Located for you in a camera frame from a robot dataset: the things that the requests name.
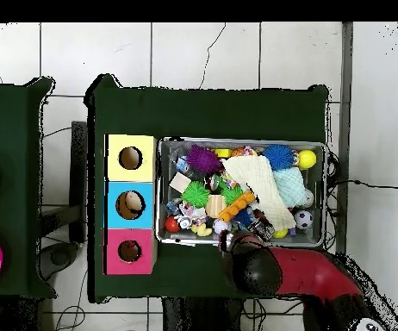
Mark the orange toy building brick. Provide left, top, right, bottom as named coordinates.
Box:
left=218, top=190, right=256, bottom=222

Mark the cream waffle cloth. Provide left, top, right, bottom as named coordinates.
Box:
left=221, top=154, right=296, bottom=231

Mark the mint green waffle cloth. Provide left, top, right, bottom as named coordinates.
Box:
left=272, top=167, right=311, bottom=209

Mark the wooden box with three holes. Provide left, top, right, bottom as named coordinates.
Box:
left=103, top=133, right=159, bottom=276

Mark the green spiky rubber ball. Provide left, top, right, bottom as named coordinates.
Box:
left=221, top=184, right=245, bottom=206
left=181, top=181, right=211, bottom=209

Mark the purple spiky monster toy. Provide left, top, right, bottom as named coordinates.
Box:
left=186, top=144, right=222, bottom=173

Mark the round wooden block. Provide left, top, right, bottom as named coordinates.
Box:
left=205, top=194, right=227, bottom=219

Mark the yellow duck plush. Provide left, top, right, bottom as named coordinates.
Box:
left=190, top=222, right=213, bottom=238

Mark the dark green tablecloth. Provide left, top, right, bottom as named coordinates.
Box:
left=84, top=72, right=331, bottom=305
left=0, top=76, right=57, bottom=300

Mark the blue spiky rubber ball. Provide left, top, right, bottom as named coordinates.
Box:
left=263, top=143, right=295, bottom=172

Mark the small soccer ball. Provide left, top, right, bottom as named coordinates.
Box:
left=293, top=209, right=314, bottom=230

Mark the yellow ball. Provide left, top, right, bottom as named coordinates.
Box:
left=297, top=149, right=318, bottom=170

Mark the black upright panel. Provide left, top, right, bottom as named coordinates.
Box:
left=68, top=120, right=89, bottom=244

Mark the dark grey rounded base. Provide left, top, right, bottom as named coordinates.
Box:
left=38, top=240, right=79, bottom=280

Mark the shallow wire mesh bin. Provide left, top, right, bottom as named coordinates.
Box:
left=155, top=136, right=328, bottom=248

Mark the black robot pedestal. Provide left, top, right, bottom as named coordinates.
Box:
left=162, top=297, right=245, bottom=331

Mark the black floor cable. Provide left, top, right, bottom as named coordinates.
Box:
left=329, top=178, right=398, bottom=190

